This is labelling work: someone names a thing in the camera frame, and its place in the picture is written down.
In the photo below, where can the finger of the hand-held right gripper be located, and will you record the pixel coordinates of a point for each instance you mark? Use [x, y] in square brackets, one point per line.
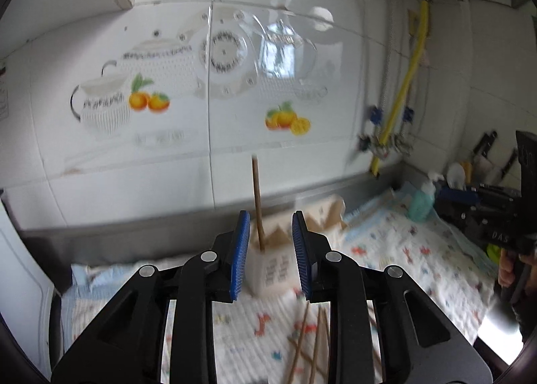
[451, 214]
[457, 197]

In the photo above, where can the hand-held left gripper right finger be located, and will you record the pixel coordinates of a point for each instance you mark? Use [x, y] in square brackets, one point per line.
[303, 258]

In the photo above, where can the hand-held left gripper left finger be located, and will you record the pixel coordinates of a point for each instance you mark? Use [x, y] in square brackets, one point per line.
[237, 258]

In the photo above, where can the cream plastic chopstick holder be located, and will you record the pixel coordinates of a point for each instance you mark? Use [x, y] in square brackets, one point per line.
[272, 270]

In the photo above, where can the person's right hand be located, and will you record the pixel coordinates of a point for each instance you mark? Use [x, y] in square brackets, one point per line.
[507, 268]

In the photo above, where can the white plastic ladle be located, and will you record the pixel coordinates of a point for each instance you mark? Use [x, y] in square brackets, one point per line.
[456, 176]

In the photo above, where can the green soap pump bottle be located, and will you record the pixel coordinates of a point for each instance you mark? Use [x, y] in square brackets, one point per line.
[421, 203]

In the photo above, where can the white printed quilted cloth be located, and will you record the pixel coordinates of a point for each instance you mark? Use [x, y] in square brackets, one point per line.
[260, 321]

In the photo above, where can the metal pipe valve assembly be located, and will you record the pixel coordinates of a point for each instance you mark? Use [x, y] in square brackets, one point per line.
[386, 145]

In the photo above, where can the white wall label sheet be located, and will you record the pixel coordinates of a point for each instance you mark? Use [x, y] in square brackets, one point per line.
[3, 94]

